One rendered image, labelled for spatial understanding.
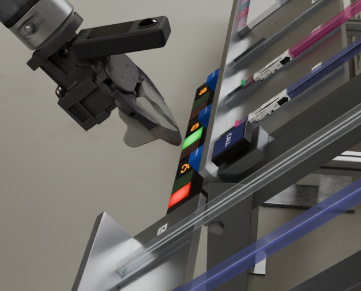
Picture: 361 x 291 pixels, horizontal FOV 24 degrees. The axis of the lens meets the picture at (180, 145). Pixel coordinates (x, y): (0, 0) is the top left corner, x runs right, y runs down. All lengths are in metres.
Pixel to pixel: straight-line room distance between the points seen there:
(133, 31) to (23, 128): 1.57
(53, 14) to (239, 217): 0.32
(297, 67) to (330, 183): 1.20
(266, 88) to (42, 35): 0.31
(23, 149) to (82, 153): 0.17
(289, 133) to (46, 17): 0.31
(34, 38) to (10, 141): 1.48
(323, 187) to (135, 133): 1.24
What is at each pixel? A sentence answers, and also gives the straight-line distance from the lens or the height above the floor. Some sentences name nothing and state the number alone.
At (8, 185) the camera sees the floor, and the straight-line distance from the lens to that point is 2.30.
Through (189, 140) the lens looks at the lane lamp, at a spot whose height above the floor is 0.66.
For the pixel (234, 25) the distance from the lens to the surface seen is 1.37.
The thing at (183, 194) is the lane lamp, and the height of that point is 0.67.
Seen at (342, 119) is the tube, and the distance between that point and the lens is 0.75.
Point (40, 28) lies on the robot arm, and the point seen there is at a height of 0.89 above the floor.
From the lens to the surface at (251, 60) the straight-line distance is 1.25.
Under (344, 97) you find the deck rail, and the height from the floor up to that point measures 0.85.
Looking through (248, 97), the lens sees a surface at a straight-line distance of 1.14.
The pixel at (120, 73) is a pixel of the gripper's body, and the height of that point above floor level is 0.82.
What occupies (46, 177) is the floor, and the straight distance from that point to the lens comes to 2.31.
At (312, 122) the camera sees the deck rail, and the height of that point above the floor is 0.82.
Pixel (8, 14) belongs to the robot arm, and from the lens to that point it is 1.01.
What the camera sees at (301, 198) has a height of 0.01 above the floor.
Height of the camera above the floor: 1.30
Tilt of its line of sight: 32 degrees down
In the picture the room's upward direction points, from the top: straight up
